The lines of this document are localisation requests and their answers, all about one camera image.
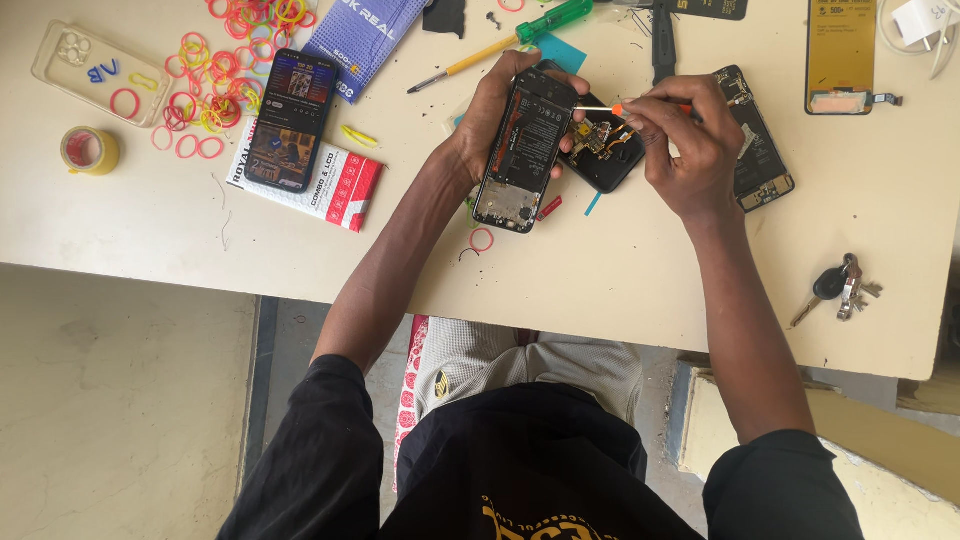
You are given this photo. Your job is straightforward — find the person's right hand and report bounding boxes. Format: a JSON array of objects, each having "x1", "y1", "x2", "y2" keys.
[{"x1": 621, "y1": 73, "x2": 727, "y2": 223}]

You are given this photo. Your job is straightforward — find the person's left hand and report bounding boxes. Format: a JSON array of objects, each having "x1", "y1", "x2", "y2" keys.
[{"x1": 441, "y1": 49, "x2": 594, "y2": 190}]

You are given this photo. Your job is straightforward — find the black phone with battery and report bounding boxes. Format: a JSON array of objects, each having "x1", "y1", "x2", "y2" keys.
[{"x1": 472, "y1": 69, "x2": 580, "y2": 235}]

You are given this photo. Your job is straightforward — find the small orange-tipped screwdriver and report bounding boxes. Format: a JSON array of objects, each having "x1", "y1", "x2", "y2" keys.
[{"x1": 573, "y1": 102, "x2": 695, "y2": 121}]

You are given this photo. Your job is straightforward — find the black phone back with circuit parts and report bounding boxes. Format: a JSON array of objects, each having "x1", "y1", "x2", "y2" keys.
[{"x1": 536, "y1": 60, "x2": 648, "y2": 195}]

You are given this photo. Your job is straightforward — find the teal card piece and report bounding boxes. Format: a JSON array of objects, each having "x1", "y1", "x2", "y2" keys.
[{"x1": 534, "y1": 31, "x2": 588, "y2": 76}]

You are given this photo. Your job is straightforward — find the black cloth piece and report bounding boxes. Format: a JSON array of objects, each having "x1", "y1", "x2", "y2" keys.
[{"x1": 422, "y1": 0, "x2": 468, "y2": 39}]

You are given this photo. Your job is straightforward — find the black tweezers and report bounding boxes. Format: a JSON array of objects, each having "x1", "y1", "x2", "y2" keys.
[{"x1": 651, "y1": 0, "x2": 678, "y2": 86}]

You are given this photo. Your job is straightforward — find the blue printed packet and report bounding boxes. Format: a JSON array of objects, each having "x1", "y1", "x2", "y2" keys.
[{"x1": 302, "y1": 0, "x2": 432, "y2": 105}]

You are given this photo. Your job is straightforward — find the white and red padded packet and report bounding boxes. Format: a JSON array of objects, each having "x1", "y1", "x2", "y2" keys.
[{"x1": 226, "y1": 120, "x2": 385, "y2": 234}]

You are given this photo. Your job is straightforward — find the black box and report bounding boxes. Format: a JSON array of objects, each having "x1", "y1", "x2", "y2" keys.
[{"x1": 660, "y1": 0, "x2": 750, "y2": 21}]

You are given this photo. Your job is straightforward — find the black phone with lit screen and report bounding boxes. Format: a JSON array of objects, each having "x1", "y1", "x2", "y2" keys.
[{"x1": 243, "y1": 48, "x2": 339, "y2": 195}]

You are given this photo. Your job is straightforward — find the bunch of keys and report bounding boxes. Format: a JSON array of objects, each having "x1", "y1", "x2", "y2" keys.
[{"x1": 789, "y1": 253, "x2": 885, "y2": 329}]

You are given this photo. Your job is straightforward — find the phone display with yellow film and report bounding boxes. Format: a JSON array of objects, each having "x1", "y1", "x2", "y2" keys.
[{"x1": 804, "y1": 0, "x2": 905, "y2": 117}]

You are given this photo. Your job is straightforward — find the person's grey shorts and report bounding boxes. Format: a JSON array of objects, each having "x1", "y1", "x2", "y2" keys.
[{"x1": 412, "y1": 315, "x2": 645, "y2": 429}]

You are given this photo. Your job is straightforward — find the pile of coloured rubber bands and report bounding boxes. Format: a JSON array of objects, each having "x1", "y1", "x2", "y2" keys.
[{"x1": 108, "y1": 0, "x2": 320, "y2": 161}]

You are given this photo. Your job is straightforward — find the red patterned seat cloth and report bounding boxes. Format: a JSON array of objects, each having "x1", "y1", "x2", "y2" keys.
[{"x1": 393, "y1": 315, "x2": 431, "y2": 494}]

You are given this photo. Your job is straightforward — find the cardboard box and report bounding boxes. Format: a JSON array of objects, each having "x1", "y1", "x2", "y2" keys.
[{"x1": 666, "y1": 358, "x2": 960, "y2": 540}]

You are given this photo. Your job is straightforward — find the person's black shirt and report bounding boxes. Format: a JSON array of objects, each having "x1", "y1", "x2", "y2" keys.
[{"x1": 217, "y1": 354, "x2": 865, "y2": 540}]

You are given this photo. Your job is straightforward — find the yellow tape roll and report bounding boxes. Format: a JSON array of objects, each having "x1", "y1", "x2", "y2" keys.
[{"x1": 60, "y1": 126, "x2": 121, "y2": 177}]

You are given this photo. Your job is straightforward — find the clear phone case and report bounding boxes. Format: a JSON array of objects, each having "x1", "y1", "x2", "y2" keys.
[{"x1": 31, "y1": 20, "x2": 172, "y2": 129}]

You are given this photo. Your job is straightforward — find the disassembled black phone frame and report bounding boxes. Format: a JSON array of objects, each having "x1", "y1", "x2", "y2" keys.
[{"x1": 712, "y1": 65, "x2": 796, "y2": 215}]

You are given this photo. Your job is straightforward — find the green-handled yellow screwdriver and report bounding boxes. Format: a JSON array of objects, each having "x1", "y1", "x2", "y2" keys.
[{"x1": 407, "y1": 0, "x2": 594, "y2": 95}]

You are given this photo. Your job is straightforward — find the white cable bundle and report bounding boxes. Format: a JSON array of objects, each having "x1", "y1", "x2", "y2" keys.
[{"x1": 876, "y1": 0, "x2": 960, "y2": 81}]

